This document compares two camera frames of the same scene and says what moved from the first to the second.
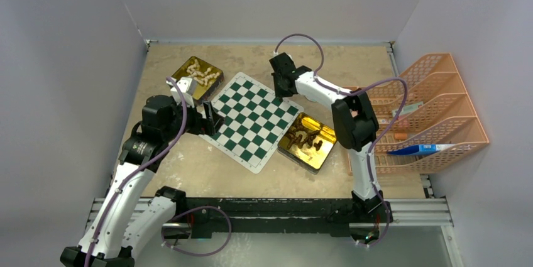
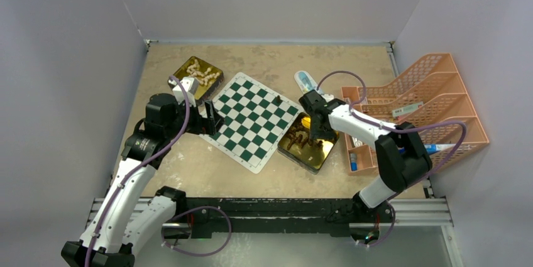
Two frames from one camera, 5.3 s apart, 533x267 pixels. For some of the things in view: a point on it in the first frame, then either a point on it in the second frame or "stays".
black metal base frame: [217, 217] stays
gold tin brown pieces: [308, 142] stays
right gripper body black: [280, 92] -> [322, 132]
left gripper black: [207, 125] stays
